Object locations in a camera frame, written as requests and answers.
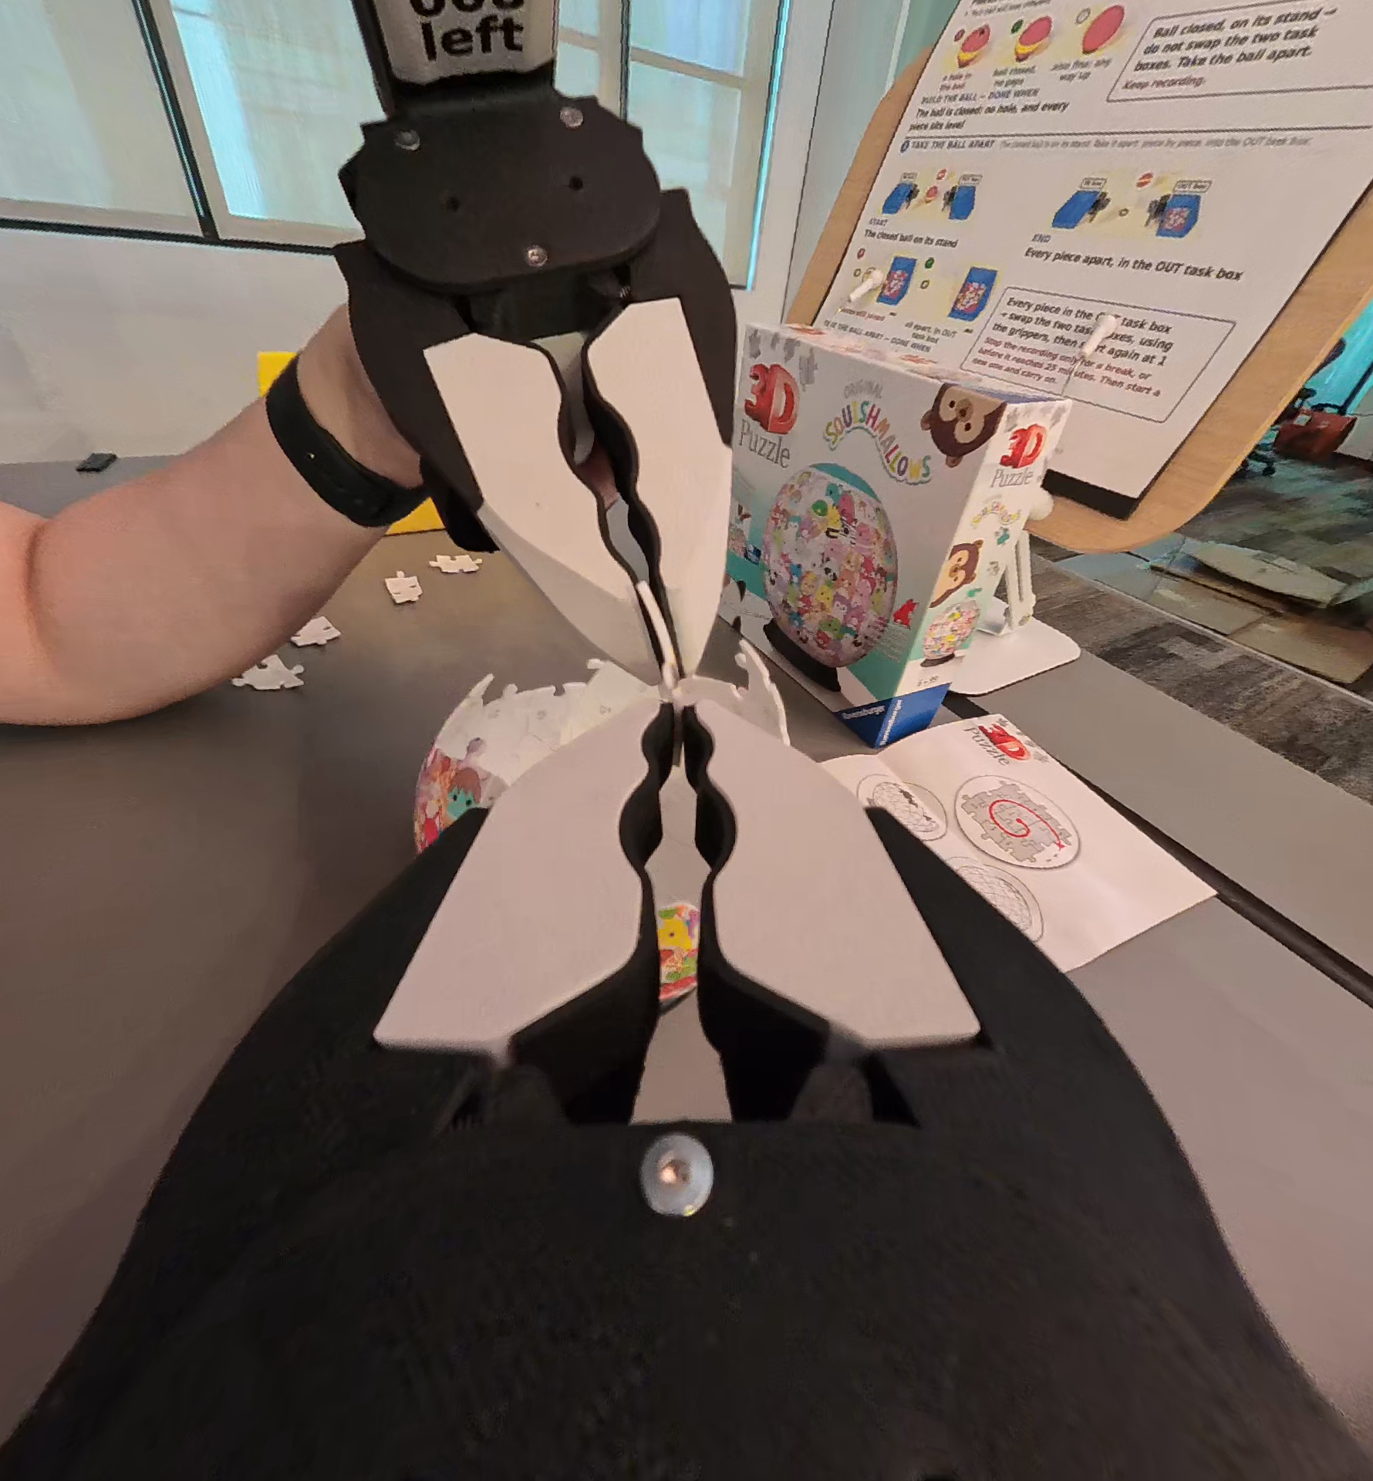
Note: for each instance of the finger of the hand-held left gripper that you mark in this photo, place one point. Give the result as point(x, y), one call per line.
point(675, 440)
point(513, 450)

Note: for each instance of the black wristband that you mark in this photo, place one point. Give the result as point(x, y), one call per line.
point(340, 463)

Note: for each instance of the colourful puzzle ball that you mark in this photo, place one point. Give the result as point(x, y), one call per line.
point(489, 740)

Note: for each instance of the folded instruction leaflet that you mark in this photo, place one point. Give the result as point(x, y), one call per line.
point(1127, 890)

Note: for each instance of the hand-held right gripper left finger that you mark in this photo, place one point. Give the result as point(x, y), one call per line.
point(525, 913)

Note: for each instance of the flattened cardboard sheets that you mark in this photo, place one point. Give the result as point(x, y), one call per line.
point(1312, 648)

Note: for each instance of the pile of white puzzle pieces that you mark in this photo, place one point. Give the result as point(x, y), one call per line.
point(267, 672)

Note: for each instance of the colourful puzzle box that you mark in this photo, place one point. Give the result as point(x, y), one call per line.
point(849, 520)

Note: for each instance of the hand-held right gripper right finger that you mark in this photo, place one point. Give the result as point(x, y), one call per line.
point(837, 913)

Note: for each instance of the person's left forearm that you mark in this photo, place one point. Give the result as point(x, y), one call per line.
point(119, 578)

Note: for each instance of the yellow plastic bin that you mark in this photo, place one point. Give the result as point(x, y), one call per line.
point(277, 376)

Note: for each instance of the single curved puzzle piece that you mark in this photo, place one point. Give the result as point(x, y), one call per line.
point(655, 618)

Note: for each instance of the white sign board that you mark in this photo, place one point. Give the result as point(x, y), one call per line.
point(1103, 139)

